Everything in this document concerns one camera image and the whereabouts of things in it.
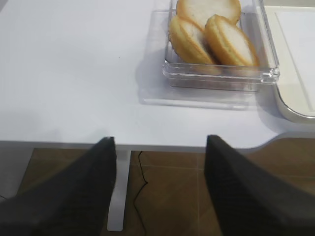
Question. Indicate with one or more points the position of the bun half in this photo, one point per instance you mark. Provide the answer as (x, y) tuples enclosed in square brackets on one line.
[(188, 42), (229, 44), (199, 11)]

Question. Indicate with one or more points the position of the white metal baking tray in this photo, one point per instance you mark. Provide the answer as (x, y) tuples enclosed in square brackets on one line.
[(290, 96)]

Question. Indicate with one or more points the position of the white table leg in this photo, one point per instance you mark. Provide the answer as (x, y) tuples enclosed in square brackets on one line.
[(115, 220)]

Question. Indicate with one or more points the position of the front right bun half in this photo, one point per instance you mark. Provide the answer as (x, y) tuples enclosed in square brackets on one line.
[(229, 44)]

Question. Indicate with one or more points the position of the white parchment paper sheet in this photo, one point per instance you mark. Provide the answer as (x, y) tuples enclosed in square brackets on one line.
[(299, 31)]

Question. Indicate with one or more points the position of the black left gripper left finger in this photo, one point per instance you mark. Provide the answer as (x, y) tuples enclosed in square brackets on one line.
[(74, 202)]

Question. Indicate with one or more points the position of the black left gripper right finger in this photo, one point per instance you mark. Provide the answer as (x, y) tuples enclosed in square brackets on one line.
[(249, 201)]

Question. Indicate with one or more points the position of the clear bun container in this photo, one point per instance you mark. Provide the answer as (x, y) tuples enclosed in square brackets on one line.
[(164, 79)]

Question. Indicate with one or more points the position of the back bun half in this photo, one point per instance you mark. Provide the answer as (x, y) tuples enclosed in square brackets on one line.
[(199, 11)]

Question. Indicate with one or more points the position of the front left bun half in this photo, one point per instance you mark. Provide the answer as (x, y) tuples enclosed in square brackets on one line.
[(188, 42)]

